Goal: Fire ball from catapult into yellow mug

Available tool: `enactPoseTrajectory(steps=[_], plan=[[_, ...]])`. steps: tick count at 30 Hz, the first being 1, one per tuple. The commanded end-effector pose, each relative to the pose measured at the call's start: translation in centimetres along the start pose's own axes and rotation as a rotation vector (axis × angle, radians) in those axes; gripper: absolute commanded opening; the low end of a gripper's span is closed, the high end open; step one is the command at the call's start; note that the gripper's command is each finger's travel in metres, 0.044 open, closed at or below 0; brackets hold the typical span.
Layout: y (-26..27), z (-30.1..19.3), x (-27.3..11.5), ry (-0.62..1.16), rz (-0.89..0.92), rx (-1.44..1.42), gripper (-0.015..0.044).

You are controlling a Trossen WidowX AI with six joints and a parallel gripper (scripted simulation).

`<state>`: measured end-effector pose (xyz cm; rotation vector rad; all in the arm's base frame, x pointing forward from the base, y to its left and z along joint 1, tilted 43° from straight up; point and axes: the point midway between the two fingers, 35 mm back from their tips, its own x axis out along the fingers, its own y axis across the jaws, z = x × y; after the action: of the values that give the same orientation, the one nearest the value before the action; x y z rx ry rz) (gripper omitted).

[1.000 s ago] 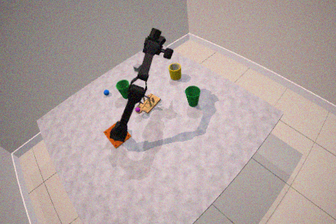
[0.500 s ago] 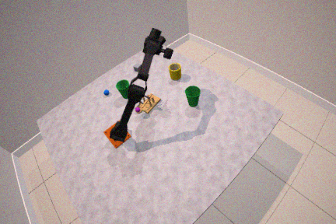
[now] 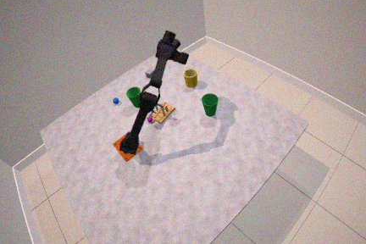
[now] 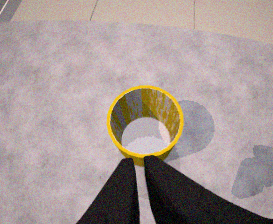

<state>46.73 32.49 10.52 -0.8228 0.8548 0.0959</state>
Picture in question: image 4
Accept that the yellow cup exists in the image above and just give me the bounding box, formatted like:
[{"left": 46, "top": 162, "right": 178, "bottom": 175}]
[{"left": 107, "top": 85, "right": 184, "bottom": 168}]

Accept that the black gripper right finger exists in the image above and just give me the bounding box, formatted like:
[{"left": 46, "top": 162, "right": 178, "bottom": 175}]
[{"left": 144, "top": 155, "right": 273, "bottom": 224}]

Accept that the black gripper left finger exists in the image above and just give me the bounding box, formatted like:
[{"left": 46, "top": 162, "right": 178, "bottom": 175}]
[{"left": 76, "top": 157, "right": 140, "bottom": 224}]

